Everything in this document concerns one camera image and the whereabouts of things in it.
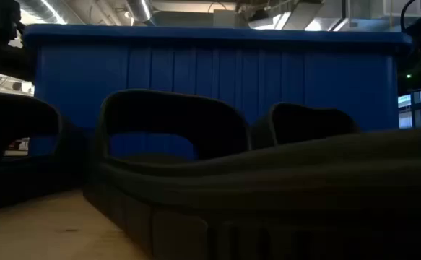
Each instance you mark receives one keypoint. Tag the black rubber slide sandal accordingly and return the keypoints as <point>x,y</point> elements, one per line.
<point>268,202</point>
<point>15,180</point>
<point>304,126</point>

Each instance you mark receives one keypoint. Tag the blue plastic bin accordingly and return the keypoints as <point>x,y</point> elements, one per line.
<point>232,65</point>

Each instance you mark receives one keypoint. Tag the smooth silver ceiling duct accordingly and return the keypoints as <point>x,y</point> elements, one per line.
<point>139,9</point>

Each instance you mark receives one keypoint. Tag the glass window wall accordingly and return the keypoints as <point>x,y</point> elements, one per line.
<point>417,108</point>

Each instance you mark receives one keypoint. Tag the corrugated silver ceiling duct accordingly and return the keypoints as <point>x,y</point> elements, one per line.
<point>40,9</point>

